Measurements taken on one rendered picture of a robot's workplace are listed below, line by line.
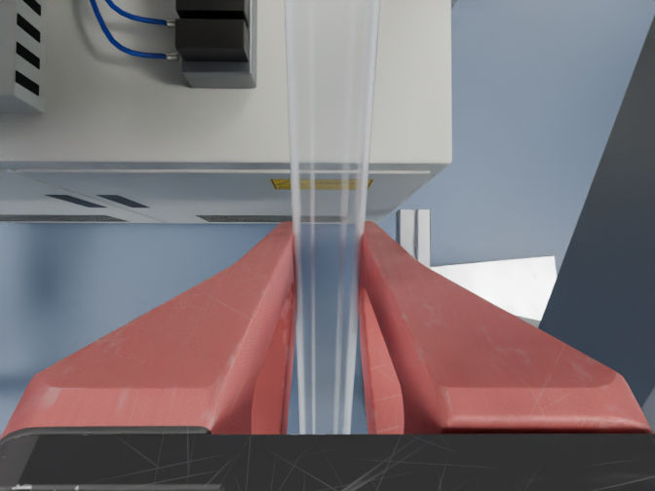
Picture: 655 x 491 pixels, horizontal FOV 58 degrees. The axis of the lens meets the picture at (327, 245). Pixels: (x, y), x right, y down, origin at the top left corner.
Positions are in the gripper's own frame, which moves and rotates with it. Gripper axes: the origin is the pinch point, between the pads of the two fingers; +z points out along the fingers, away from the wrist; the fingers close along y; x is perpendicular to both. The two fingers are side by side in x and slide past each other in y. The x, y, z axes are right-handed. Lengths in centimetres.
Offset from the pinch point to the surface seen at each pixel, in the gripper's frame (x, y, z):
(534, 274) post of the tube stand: 59, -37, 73
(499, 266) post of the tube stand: 57, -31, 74
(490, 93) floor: 33, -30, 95
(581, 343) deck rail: 5.8, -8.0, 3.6
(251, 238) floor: 54, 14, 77
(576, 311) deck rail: 5.2, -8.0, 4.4
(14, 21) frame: 3.6, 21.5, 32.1
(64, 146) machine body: 12.4, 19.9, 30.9
